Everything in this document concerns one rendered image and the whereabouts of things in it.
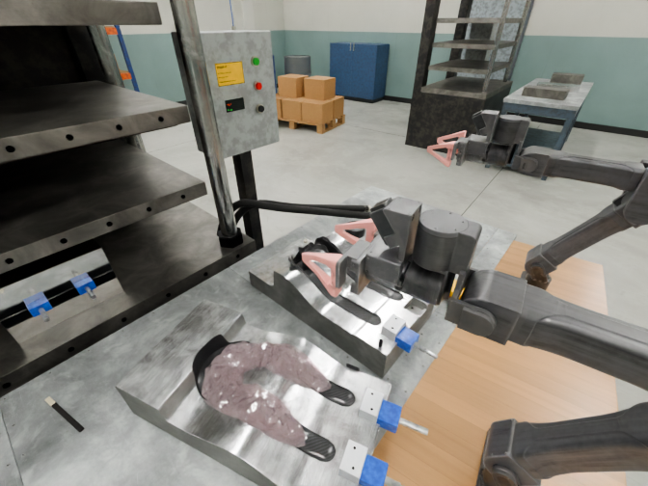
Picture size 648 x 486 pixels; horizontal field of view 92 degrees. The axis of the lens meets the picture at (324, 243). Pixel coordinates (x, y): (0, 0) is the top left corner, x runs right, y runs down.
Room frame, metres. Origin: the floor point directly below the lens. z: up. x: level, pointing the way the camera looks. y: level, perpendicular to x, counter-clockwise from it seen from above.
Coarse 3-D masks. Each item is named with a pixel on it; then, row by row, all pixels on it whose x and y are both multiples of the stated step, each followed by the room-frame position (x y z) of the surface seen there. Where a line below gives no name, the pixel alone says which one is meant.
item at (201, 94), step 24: (192, 0) 1.01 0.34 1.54; (192, 24) 1.00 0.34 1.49; (96, 48) 1.44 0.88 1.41; (192, 48) 0.99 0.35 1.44; (192, 72) 0.99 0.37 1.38; (192, 96) 1.00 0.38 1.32; (216, 120) 1.03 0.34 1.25; (216, 144) 1.00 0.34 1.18; (216, 168) 0.99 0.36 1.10; (216, 192) 0.99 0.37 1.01; (240, 240) 1.00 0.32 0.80
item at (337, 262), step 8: (360, 240) 0.38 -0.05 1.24; (352, 248) 0.36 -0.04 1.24; (360, 248) 0.36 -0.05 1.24; (304, 256) 0.38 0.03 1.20; (312, 256) 0.37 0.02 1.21; (320, 256) 0.36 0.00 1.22; (328, 256) 0.35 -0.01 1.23; (336, 256) 0.34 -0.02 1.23; (344, 256) 0.34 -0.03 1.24; (352, 256) 0.34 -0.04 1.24; (312, 264) 0.37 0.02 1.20; (328, 264) 0.34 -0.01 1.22; (336, 264) 0.33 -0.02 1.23; (344, 264) 0.34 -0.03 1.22; (320, 272) 0.36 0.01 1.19; (336, 272) 0.33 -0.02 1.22; (344, 272) 0.34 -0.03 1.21; (320, 280) 0.36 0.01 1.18; (328, 280) 0.35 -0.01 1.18; (336, 280) 0.33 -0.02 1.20; (344, 280) 0.34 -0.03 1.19; (328, 288) 0.34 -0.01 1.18; (336, 288) 0.33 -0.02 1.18; (336, 296) 0.33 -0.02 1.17
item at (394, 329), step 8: (392, 320) 0.51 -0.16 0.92; (400, 320) 0.51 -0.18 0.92; (384, 328) 0.49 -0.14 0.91; (392, 328) 0.48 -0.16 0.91; (400, 328) 0.48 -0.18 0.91; (408, 328) 0.49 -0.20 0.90; (392, 336) 0.47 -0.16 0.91; (400, 336) 0.47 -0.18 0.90; (408, 336) 0.47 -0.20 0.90; (416, 336) 0.47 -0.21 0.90; (400, 344) 0.46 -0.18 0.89; (408, 344) 0.45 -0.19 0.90; (416, 344) 0.45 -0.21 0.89; (408, 352) 0.44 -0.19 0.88
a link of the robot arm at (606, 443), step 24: (504, 432) 0.24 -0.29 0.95; (528, 432) 0.23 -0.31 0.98; (552, 432) 0.21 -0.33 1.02; (576, 432) 0.20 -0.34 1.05; (600, 432) 0.19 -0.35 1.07; (624, 432) 0.18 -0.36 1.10; (504, 456) 0.20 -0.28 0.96; (528, 456) 0.20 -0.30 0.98; (552, 456) 0.19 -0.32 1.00; (576, 456) 0.18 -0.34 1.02; (600, 456) 0.17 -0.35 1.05; (624, 456) 0.16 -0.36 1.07; (528, 480) 0.18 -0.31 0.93
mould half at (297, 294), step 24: (312, 240) 0.92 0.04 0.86; (336, 240) 0.81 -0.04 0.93; (264, 264) 0.79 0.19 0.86; (288, 264) 0.70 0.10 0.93; (264, 288) 0.71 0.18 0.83; (288, 288) 0.63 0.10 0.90; (312, 288) 0.63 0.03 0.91; (312, 312) 0.58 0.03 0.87; (336, 312) 0.56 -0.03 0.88; (384, 312) 0.55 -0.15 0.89; (408, 312) 0.55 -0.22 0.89; (336, 336) 0.52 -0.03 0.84; (360, 336) 0.48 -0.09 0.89; (384, 336) 0.48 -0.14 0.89; (360, 360) 0.47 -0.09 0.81; (384, 360) 0.43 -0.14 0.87
